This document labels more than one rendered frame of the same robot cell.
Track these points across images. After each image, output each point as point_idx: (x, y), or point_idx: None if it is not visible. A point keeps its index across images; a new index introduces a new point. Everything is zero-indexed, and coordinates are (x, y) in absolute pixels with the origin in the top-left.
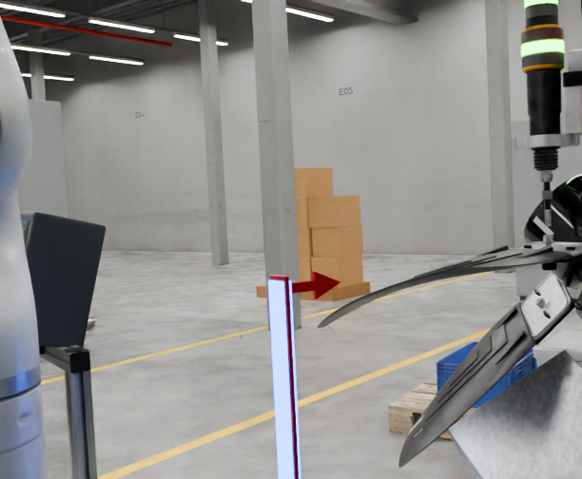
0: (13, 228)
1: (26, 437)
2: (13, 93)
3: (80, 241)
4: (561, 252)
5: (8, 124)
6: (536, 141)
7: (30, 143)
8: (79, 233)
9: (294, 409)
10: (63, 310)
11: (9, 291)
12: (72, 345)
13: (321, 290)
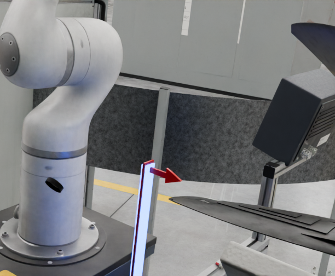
0: (96, 93)
1: (48, 175)
2: (28, 47)
3: (302, 103)
4: None
5: (22, 59)
6: None
7: (40, 66)
8: (303, 98)
9: (136, 229)
10: (282, 139)
11: (62, 119)
12: (282, 161)
13: (168, 180)
